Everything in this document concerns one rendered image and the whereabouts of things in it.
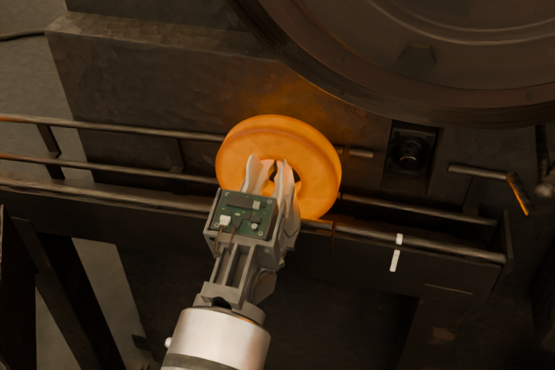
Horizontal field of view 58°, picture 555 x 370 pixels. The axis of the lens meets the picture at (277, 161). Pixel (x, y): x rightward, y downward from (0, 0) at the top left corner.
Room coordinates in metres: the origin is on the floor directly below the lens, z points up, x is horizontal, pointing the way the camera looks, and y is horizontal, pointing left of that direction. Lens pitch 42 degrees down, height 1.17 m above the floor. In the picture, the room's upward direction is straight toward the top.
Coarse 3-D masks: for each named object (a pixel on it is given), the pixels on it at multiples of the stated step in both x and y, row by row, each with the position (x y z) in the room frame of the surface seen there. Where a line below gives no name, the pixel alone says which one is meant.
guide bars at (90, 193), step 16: (64, 192) 0.49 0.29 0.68; (80, 192) 0.48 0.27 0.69; (96, 192) 0.48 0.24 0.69; (112, 192) 0.47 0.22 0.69; (160, 208) 0.45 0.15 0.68; (176, 208) 0.44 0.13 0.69; (192, 208) 0.44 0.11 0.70; (208, 208) 0.44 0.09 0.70; (304, 224) 0.40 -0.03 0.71; (320, 224) 0.40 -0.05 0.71; (336, 224) 0.40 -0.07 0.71; (384, 240) 0.38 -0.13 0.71; (416, 240) 0.37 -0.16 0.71; (432, 240) 0.37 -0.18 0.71; (464, 256) 0.36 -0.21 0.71; (480, 256) 0.35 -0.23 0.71; (496, 256) 0.35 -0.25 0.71
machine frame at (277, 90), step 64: (64, 0) 0.64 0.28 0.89; (128, 0) 0.62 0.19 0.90; (192, 0) 0.59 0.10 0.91; (64, 64) 0.58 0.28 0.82; (128, 64) 0.56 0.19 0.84; (192, 64) 0.54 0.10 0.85; (256, 64) 0.52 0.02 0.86; (192, 128) 0.54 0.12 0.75; (320, 128) 0.50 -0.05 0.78; (384, 128) 0.48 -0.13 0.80; (448, 128) 0.46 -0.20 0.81; (512, 128) 0.44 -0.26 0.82; (192, 192) 0.54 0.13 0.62; (384, 192) 0.47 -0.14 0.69; (448, 192) 0.46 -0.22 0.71; (512, 192) 0.44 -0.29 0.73; (128, 256) 0.58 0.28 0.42; (320, 320) 0.49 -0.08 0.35; (384, 320) 0.46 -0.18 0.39; (512, 320) 0.42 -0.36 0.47
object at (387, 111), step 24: (240, 0) 0.42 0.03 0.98; (264, 24) 0.41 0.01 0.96; (288, 48) 0.41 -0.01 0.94; (312, 72) 0.40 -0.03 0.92; (336, 72) 0.40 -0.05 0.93; (336, 96) 0.40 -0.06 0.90; (360, 96) 0.39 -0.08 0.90; (384, 96) 0.39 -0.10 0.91; (408, 120) 0.38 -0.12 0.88; (432, 120) 0.37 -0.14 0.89; (456, 120) 0.37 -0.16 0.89; (480, 120) 0.36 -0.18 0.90; (504, 120) 0.36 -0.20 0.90; (528, 120) 0.35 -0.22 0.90; (552, 120) 0.35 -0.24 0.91
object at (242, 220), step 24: (240, 192) 0.36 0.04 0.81; (216, 216) 0.33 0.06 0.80; (240, 216) 0.33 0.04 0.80; (264, 216) 0.33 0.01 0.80; (216, 240) 0.31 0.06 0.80; (240, 240) 0.31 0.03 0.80; (264, 240) 0.31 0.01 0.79; (216, 264) 0.29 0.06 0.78; (240, 264) 0.30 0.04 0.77; (264, 264) 0.32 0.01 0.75; (216, 288) 0.26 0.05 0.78; (240, 288) 0.26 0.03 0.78; (240, 312) 0.25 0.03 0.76
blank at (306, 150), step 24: (264, 120) 0.46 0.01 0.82; (288, 120) 0.46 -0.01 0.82; (240, 144) 0.45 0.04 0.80; (264, 144) 0.44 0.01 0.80; (288, 144) 0.44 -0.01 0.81; (312, 144) 0.43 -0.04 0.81; (216, 168) 0.46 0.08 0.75; (240, 168) 0.45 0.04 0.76; (312, 168) 0.43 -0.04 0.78; (336, 168) 0.43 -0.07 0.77; (264, 192) 0.45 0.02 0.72; (312, 192) 0.43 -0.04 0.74; (336, 192) 0.42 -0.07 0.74; (312, 216) 0.43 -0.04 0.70
